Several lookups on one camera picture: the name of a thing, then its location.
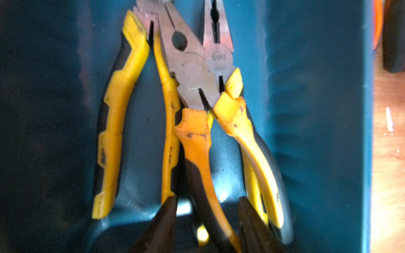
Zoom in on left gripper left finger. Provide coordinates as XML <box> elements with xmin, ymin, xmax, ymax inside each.
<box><xmin>128</xmin><ymin>195</ymin><xmax>178</xmax><ymax>253</ymax></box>

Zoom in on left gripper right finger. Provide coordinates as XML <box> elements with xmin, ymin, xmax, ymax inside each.
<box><xmin>238</xmin><ymin>197</ymin><xmax>288</xmax><ymax>253</ymax></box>

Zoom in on yellow combination pliers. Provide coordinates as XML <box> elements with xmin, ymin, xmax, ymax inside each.
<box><xmin>91</xmin><ymin>0</ymin><xmax>209</xmax><ymax>220</ymax></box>

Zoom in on yellow-orange large pliers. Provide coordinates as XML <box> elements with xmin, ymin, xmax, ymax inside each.
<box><xmin>137</xmin><ymin>1</ymin><xmax>294</xmax><ymax>253</ymax></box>

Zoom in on blue plastic storage box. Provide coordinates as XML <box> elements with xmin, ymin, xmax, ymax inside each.
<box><xmin>1</xmin><ymin>1</ymin><xmax>373</xmax><ymax>253</ymax></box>

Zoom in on orange combination pliers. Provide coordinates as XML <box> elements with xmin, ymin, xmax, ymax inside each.
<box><xmin>373</xmin><ymin>0</ymin><xmax>383</xmax><ymax>50</ymax></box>

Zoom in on yellow needle-nose pliers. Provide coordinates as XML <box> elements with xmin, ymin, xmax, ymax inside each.
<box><xmin>202</xmin><ymin>1</ymin><xmax>294</xmax><ymax>245</ymax></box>

